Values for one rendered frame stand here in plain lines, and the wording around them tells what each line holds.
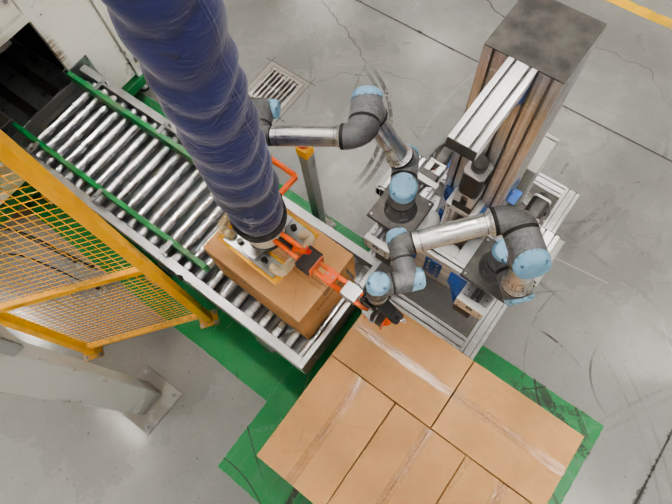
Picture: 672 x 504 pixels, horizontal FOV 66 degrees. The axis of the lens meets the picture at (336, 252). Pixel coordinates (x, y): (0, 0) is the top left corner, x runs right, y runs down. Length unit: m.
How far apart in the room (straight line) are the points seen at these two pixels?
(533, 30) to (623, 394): 2.39
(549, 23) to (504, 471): 1.92
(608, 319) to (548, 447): 1.11
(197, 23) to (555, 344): 2.82
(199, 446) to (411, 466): 1.31
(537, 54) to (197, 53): 0.92
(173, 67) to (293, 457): 1.95
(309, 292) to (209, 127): 1.17
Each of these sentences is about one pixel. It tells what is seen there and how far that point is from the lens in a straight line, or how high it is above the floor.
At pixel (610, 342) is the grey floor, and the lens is 3.57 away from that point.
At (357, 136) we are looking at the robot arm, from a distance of 1.89.
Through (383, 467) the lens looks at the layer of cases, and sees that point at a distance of 2.66.
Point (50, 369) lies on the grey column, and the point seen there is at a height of 1.16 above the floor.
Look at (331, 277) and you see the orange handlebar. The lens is 2.05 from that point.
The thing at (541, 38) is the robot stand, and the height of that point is 2.03.
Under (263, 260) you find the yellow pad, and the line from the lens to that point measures 2.21.
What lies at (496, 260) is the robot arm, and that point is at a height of 1.24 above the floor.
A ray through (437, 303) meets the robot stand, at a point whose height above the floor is 0.21.
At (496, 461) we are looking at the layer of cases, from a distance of 2.72.
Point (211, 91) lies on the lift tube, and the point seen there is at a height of 2.22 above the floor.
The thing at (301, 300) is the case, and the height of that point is 0.95.
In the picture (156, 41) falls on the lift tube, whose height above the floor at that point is 2.39.
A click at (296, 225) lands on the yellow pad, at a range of 2.28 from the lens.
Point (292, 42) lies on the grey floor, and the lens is 4.42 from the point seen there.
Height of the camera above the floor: 3.20
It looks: 69 degrees down
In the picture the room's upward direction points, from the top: 9 degrees counter-clockwise
